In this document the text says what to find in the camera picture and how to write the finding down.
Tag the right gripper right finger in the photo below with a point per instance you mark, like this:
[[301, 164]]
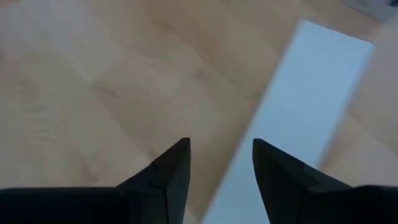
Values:
[[311, 202]]

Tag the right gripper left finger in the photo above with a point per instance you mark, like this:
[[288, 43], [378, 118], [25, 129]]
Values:
[[124, 205]]

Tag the white duct cover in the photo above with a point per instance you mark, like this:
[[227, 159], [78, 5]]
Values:
[[304, 93]]

